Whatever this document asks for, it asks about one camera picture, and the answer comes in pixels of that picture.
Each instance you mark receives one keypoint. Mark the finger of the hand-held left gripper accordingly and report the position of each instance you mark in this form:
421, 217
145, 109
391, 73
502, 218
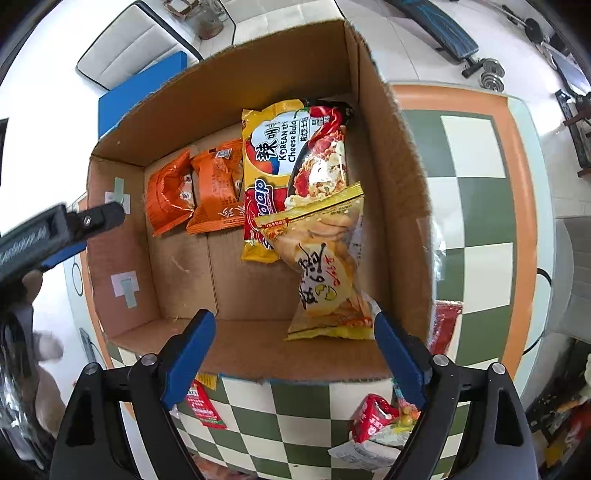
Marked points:
97, 219
64, 256

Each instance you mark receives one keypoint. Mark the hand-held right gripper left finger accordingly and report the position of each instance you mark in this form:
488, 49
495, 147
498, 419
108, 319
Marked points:
189, 360

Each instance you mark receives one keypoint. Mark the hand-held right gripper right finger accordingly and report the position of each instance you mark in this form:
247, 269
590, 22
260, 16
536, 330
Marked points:
401, 364

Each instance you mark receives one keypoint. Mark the red and white snack packet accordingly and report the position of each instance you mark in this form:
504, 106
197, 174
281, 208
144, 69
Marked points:
203, 406

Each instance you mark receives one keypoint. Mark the colourful candy bag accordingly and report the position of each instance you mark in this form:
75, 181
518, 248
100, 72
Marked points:
406, 415

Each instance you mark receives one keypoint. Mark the dark red snack packet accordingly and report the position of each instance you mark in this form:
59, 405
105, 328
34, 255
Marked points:
443, 323

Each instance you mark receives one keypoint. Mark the small red snack packet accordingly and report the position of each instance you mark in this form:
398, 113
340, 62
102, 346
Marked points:
369, 415

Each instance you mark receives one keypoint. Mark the brown cardboard box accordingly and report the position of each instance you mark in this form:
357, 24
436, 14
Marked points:
207, 277

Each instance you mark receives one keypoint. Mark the white and grey snack packet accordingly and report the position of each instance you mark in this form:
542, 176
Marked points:
360, 454

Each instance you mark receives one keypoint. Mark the yellow cracker packet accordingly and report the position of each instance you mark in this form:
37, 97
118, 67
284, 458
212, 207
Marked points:
318, 277

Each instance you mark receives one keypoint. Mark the orange snack packet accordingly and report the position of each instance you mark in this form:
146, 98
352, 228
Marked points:
217, 189
168, 194

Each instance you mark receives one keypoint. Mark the grey device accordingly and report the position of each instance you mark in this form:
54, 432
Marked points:
87, 346

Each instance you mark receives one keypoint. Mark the blue seat cushion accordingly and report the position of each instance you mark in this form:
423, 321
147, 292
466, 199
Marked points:
138, 97

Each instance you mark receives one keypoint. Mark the white padded chair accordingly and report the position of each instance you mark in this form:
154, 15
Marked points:
134, 46

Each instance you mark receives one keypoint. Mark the grey chair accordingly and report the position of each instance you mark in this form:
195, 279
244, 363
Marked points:
572, 277

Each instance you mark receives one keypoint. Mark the yellow instant noodle packet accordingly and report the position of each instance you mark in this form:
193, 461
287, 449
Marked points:
277, 152

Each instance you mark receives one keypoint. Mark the glass jar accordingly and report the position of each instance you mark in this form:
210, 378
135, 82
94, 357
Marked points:
210, 21

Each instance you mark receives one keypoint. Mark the dark wooden rack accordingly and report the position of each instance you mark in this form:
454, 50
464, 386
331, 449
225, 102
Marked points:
577, 129

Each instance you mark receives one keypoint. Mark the dark weight bench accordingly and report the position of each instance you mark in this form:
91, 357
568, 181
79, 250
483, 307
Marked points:
443, 27

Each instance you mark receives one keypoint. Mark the black barbell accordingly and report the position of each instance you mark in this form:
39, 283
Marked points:
532, 28

